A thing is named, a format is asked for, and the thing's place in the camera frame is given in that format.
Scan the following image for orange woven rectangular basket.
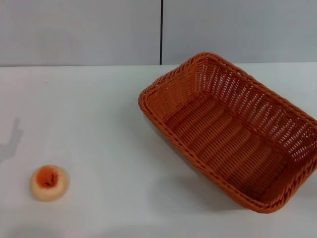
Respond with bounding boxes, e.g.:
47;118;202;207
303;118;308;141
138;52;317;214

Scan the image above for round bun with orange centre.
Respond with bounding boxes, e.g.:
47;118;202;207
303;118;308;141
30;165;70;202

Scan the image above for black vertical wall strip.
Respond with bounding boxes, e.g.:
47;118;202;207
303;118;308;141
159;0;164;65

